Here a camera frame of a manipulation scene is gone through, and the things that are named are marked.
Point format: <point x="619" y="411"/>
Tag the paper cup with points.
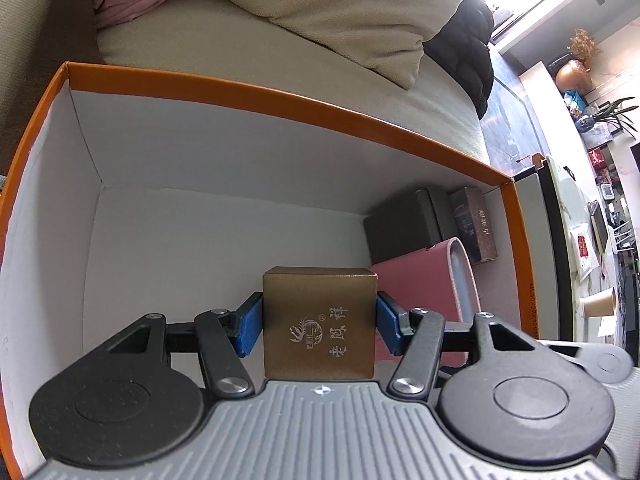
<point x="597" y="304"/>

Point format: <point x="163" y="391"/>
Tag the orange cardboard box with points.
<point x="200" y="240"/>

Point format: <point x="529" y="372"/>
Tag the brown speckled box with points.
<point x="475" y="225"/>

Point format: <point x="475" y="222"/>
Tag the red packet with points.
<point x="584" y="247"/>

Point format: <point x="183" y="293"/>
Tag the beige sofa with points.
<point x="300" y="65"/>

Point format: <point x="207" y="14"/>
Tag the beige cushion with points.
<point x="340" y="5"/>

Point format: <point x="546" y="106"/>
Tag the blue vase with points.
<point x="584" y="122"/>

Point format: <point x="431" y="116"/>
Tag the green potted plant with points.
<point x="617" y="112"/>

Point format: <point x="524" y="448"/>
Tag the blue bag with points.
<point x="575" y="97"/>

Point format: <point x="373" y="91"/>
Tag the copper vase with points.
<point x="572" y="76"/>

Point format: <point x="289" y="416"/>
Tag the marble coffee table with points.
<point x="567" y="240"/>

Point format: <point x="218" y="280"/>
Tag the black padded jacket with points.
<point x="465" y="45"/>

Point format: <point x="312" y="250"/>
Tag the dried flower bunch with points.
<point x="586" y="44"/>

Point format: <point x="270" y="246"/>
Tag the white tv cabinet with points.
<point x="542" y="90"/>

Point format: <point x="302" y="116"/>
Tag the pink case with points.
<point x="430" y="280"/>

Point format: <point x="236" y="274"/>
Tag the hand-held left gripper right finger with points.
<point x="386" y="325"/>

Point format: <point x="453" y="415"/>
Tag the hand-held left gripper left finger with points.
<point x="248" y="327"/>

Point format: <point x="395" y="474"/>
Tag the small white clock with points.
<point x="608" y="192"/>

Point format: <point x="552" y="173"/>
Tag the gold square box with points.
<point x="320" y="320"/>

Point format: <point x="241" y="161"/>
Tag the grey box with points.
<point x="405" y="225"/>

